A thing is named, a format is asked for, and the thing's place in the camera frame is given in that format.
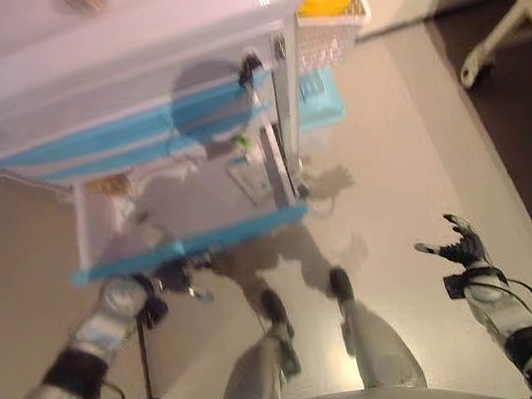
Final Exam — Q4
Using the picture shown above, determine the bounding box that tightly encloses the white right robot leg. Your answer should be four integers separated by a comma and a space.
325, 255, 429, 399

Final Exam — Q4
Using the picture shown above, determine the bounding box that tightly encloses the white left robot leg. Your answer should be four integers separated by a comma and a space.
203, 284, 307, 399

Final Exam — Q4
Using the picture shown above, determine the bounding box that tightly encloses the white robot leg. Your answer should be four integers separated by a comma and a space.
325, 255, 429, 399
203, 284, 307, 399

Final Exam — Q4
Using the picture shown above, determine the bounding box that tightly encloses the white wire basket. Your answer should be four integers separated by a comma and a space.
288, 0, 380, 77

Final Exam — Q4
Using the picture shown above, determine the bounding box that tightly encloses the light blue side bin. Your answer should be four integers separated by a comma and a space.
290, 63, 350, 129

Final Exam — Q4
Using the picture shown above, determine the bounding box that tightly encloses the right robot hand dark palm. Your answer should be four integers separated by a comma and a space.
409, 207, 496, 284

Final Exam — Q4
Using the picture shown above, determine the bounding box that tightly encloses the drawer with blue front handle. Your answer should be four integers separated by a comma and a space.
54, 142, 319, 291

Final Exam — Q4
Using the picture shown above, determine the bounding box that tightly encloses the white medicine box green logo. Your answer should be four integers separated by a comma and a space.
225, 157, 273, 207

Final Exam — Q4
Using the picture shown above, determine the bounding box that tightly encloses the black drawer lock key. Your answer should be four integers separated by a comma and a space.
235, 52, 267, 88

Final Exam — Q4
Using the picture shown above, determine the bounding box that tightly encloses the left robot hand dark palm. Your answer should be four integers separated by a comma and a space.
151, 252, 221, 314

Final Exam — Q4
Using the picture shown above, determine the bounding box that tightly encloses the white medical cart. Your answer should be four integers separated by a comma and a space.
0, 0, 408, 303

